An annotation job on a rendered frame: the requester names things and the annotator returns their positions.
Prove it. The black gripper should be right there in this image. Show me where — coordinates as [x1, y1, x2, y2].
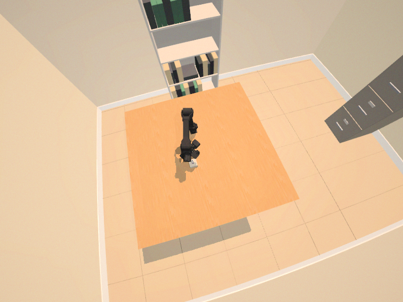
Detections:
[180, 139, 200, 159]

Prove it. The cream square block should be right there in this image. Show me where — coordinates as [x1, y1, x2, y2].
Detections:
[189, 159, 198, 168]

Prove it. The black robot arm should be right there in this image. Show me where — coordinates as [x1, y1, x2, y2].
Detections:
[180, 107, 200, 162]

